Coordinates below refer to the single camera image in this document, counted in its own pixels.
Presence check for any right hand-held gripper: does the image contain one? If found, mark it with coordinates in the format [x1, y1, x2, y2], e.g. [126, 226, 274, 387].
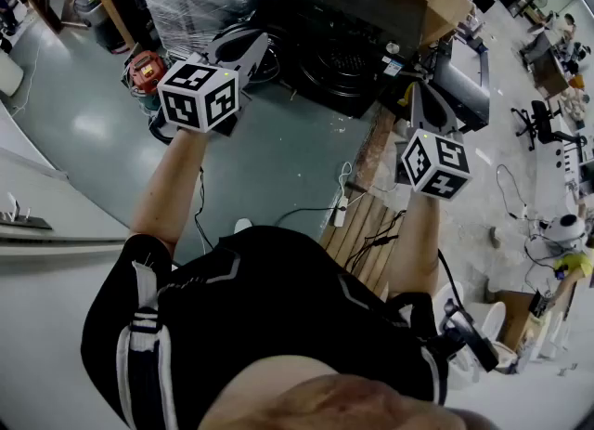
[394, 83, 473, 201]

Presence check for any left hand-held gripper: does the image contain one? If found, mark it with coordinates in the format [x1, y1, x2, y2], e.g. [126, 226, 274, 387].
[156, 27, 271, 137]

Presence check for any person's right forearm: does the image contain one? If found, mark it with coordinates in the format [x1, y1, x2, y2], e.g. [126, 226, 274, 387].
[387, 190, 442, 302]

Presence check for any person's left forearm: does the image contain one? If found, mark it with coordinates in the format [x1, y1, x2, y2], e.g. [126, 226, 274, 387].
[129, 128, 210, 253]

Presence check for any brown wooden threshold strip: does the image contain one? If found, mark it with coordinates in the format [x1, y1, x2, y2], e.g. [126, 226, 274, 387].
[352, 107, 396, 193]

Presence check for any red and black device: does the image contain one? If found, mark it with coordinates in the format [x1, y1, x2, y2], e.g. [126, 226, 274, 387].
[127, 49, 168, 95]

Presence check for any black office chair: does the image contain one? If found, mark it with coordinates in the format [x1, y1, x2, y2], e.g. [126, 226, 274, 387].
[510, 100, 587, 151]

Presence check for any white power strip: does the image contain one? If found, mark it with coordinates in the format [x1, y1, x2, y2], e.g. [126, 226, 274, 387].
[331, 195, 352, 229]

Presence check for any wooden slat platform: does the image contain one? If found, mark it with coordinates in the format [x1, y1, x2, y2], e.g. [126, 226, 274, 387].
[319, 190, 406, 300]

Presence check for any grey storage bin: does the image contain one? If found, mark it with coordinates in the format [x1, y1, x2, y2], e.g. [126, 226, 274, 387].
[73, 0, 113, 30]

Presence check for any white toilet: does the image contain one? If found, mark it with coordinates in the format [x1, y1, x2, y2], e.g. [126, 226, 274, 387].
[477, 300, 509, 344]
[433, 281, 465, 323]

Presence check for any small cardboard box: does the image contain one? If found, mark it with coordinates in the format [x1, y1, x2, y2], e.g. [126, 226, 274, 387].
[498, 291, 549, 351]

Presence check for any person's body in black clothes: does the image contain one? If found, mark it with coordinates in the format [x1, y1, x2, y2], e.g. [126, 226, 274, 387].
[81, 226, 450, 430]

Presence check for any person's chin and neck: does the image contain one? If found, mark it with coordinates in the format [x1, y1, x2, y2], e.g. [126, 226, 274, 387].
[199, 358, 502, 430]

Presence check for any white power cable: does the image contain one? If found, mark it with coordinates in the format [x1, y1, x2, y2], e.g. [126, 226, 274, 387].
[337, 161, 355, 202]

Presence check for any black coiled hose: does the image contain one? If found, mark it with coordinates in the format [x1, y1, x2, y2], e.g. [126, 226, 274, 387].
[148, 114, 181, 145]

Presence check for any black cable with connector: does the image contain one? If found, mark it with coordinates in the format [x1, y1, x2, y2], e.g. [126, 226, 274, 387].
[345, 208, 410, 281]

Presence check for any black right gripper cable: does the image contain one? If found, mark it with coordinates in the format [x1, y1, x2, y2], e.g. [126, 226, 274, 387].
[435, 249, 468, 322]

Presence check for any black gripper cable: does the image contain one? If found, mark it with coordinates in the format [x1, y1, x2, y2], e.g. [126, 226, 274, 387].
[192, 165, 220, 254]
[435, 249, 468, 322]

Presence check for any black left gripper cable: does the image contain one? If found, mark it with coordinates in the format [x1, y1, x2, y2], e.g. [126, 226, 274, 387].
[192, 165, 220, 254]

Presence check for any white shoulder strap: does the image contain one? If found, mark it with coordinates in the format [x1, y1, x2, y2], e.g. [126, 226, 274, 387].
[115, 259, 180, 430]

